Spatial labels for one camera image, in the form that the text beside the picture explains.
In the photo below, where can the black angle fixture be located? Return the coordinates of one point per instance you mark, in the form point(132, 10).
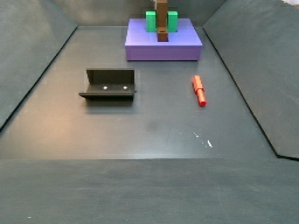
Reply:
point(110, 83)

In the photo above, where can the purple base block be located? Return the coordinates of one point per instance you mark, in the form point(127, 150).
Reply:
point(143, 48)

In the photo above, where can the brown L-shaped bracket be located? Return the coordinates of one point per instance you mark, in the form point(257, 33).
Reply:
point(162, 7)

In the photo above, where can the green block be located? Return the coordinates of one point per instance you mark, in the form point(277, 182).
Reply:
point(172, 21)
point(151, 21)

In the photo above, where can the left green block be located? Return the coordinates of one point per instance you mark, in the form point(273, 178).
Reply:
point(151, 21)

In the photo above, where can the red peg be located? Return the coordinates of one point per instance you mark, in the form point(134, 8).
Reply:
point(199, 90)

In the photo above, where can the right green block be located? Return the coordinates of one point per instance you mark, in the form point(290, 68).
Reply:
point(172, 21)

